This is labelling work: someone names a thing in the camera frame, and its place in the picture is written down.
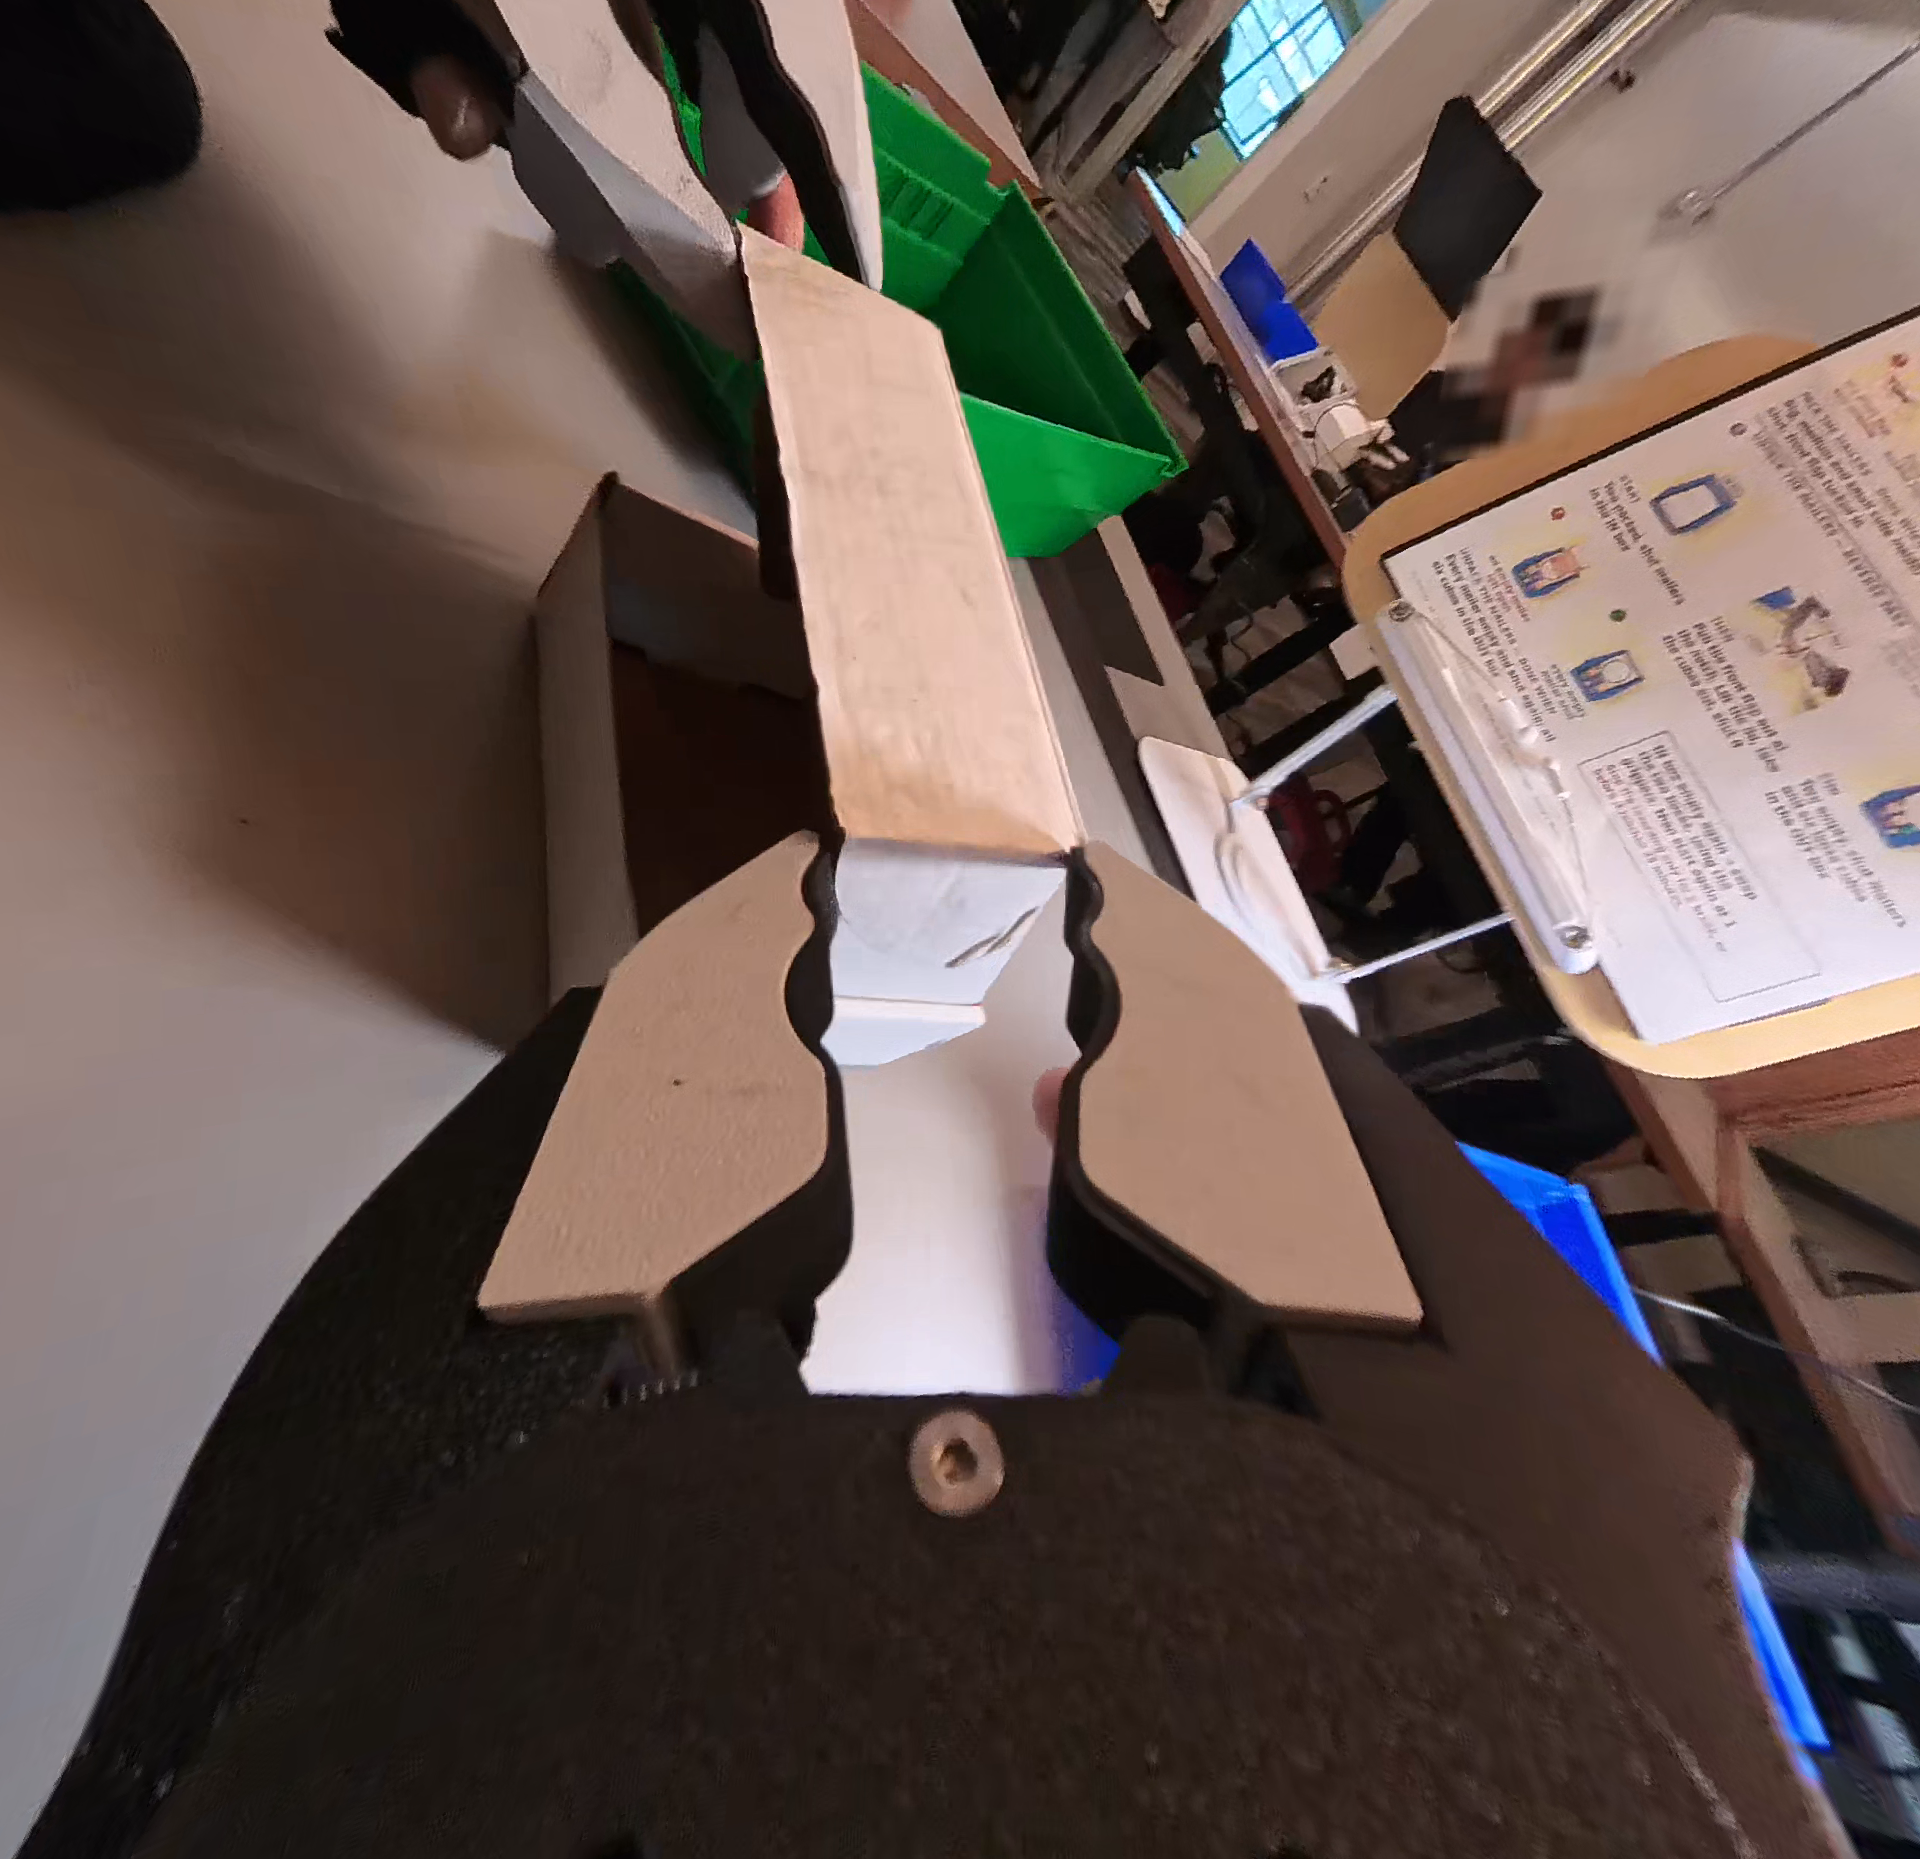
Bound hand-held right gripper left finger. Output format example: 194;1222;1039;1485
477;829;855;1371

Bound white cardboard box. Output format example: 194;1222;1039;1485
538;223;1085;1069

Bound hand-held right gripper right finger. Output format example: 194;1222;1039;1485
1044;841;1427;1345

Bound thin grey cable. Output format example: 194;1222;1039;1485
1632;1286;1920;1418

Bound person's left forearm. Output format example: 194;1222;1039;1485
0;0;203;214

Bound green plastic bin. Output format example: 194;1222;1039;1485
614;59;1190;560

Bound white tabletop device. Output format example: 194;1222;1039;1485
1274;352;1404;479

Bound grey desk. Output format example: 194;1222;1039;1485
0;0;1351;1816

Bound blue plastic bin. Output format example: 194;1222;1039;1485
1050;1139;1837;1764

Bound window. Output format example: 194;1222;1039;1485
1215;0;1442;156

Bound small blue bin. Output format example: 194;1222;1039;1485
1218;239;1322;361

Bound white wall pipes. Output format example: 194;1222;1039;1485
1290;0;1728;301

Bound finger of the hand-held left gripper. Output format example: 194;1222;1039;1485
646;0;888;290
458;0;748;303

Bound clipboard with printed sheets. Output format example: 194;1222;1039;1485
1343;305;1920;1080

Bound black office chair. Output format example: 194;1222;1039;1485
1126;509;1351;721

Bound tan and black board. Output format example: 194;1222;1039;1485
1321;95;1546;414

